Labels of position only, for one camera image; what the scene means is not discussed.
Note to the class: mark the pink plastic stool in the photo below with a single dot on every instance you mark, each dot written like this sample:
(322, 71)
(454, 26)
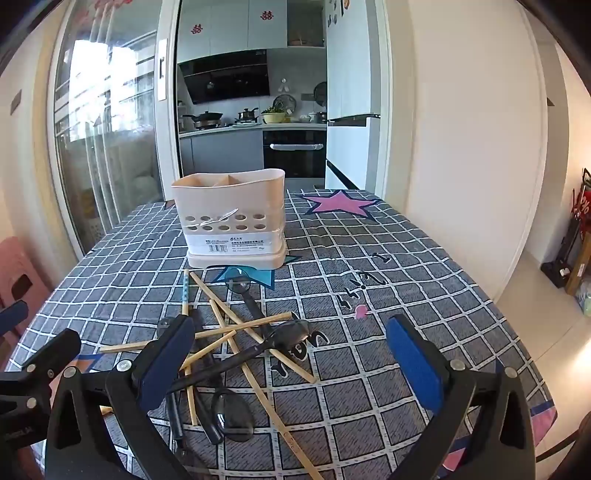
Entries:
(20, 281)

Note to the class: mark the steel pot on stove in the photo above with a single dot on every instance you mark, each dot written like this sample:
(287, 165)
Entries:
(247, 115)

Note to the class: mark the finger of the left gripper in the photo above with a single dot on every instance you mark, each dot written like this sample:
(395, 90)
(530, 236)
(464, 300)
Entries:
(12, 316)
(36, 375)

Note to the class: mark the black wok on stove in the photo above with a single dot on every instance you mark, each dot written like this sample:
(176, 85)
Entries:
(206, 120)

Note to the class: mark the yellow bowl with greens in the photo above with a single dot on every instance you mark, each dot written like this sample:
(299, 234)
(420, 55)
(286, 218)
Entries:
(274, 115)

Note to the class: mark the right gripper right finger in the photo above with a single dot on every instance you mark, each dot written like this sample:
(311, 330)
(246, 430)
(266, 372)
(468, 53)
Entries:
(501, 445)

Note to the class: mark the black range hood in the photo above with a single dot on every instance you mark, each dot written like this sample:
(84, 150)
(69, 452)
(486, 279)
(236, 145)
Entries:
(227, 76)

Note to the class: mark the black built-in oven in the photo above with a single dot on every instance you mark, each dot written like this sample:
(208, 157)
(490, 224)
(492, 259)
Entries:
(299, 152)

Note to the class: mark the long bamboo chopstick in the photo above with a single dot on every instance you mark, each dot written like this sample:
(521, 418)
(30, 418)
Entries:
(265, 402)

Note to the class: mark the beige utensil holder caddy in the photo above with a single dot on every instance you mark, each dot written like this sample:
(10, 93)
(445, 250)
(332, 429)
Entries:
(233, 219)

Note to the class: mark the blue patterned bamboo chopstick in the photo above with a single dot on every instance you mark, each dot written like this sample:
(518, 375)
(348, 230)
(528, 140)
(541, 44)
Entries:
(185, 293)

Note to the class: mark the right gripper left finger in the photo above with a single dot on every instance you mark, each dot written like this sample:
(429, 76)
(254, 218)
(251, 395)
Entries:
(141, 388)

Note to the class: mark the grey checkered tablecloth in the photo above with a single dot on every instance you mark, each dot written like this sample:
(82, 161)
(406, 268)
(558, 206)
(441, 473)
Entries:
(354, 263)

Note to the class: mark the white refrigerator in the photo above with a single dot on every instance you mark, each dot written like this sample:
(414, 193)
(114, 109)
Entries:
(354, 94)

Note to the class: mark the black handled spoon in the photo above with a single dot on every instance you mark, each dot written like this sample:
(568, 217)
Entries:
(286, 336)
(228, 417)
(241, 285)

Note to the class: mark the glass sliding door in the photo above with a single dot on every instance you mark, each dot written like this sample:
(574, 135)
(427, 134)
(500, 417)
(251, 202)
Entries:
(102, 116)

